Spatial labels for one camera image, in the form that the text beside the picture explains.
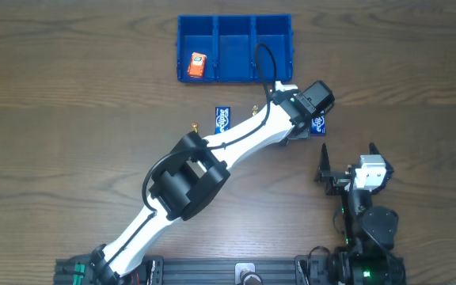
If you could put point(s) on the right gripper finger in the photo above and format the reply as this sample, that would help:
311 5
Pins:
324 166
374 149

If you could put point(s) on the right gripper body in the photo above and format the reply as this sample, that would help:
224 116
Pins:
337 184

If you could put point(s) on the blue candy pack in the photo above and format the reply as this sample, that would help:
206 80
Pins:
222 118
318 126

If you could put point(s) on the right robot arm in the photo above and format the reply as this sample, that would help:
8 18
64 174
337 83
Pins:
378 227

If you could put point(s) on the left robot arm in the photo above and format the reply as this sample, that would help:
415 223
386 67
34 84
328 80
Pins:
251 134

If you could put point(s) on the gold wrapped candy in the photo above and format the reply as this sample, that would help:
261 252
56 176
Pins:
194 127
255 110

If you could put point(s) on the blue tray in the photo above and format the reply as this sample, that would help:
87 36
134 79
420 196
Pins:
234 51

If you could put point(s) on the orange candy box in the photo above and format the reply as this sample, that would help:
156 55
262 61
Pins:
196 65

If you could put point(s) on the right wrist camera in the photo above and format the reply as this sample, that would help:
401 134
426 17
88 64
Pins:
370 170

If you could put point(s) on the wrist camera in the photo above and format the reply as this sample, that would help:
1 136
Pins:
370 170
285 86

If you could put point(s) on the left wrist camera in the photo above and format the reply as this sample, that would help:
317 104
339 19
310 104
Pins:
285 86

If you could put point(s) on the mounting rail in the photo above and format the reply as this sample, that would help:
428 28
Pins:
204 271

